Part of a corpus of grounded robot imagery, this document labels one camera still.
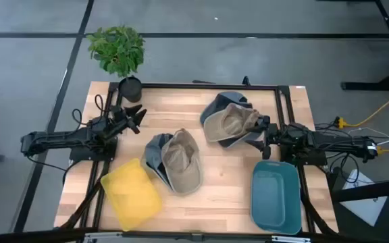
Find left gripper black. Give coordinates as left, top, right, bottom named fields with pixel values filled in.
left=103, top=104, right=148, bottom=136

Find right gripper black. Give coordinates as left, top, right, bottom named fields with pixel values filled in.
left=244, top=115, right=281, bottom=161

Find teal plastic bin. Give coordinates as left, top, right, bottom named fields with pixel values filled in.
left=250, top=160, right=303, bottom=236

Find green plant in black pot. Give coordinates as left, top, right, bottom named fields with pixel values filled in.
left=86, top=24, right=146, bottom=103

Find yellow plastic bin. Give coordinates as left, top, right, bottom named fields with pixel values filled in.
left=100, top=157, right=163, bottom=232

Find black floor bar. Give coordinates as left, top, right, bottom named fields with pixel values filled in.
left=331, top=177, right=389, bottom=203

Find white flat box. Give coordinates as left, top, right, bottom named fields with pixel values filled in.
left=340, top=168, right=388, bottom=227

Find black aluminium table frame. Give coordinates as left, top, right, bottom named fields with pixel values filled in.
left=0, top=76, right=388, bottom=243

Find silver metal bracket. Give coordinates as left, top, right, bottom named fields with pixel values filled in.
left=271, top=235, right=312, bottom=243
left=84, top=232, right=123, bottom=243

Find long yellow cable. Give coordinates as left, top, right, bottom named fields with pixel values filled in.
left=336, top=83, right=389, bottom=130

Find black desk leg frame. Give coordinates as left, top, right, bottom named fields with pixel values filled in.
left=315, top=0, right=389, bottom=92

